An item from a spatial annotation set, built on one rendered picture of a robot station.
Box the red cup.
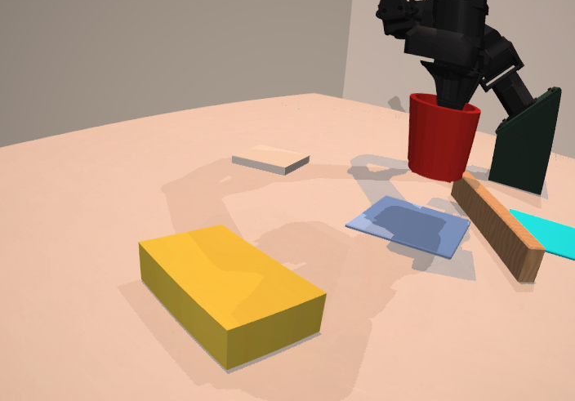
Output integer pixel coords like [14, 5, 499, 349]
[408, 93, 481, 183]

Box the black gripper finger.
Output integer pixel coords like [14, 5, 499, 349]
[420, 60, 479, 111]
[466, 73, 484, 103]

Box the brown wooden beam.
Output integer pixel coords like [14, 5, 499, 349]
[451, 171, 546, 283]

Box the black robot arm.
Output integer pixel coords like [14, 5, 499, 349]
[376, 0, 537, 122]

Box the yellow rectangular block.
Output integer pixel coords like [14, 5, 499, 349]
[138, 225, 327, 370]

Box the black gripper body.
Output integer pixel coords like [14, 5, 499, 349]
[403, 0, 492, 72]

